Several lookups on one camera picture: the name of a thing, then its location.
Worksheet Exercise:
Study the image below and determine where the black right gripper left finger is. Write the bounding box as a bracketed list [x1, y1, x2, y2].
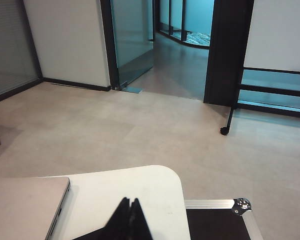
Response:
[103, 196, 133, 240]

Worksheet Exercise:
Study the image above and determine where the glass door black frame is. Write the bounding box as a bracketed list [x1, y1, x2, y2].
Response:
[101, 0, 156, 91]

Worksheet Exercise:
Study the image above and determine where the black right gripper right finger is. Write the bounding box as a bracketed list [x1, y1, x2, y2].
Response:
[129, 197, 154, 240]

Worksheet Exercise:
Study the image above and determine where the black aluminium-edged flight case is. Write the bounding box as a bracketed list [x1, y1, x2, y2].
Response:
[184, 196, 265, 240]

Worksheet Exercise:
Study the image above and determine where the silver Dell laptop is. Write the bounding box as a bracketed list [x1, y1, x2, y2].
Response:
[0, 176, 71, 240]

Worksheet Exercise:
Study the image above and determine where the curved glass partition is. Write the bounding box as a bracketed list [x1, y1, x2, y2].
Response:
[156, 0, 215, 50]

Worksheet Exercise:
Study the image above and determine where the black caster stand leg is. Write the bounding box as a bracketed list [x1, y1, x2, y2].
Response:
[219, 106, 238, 136]

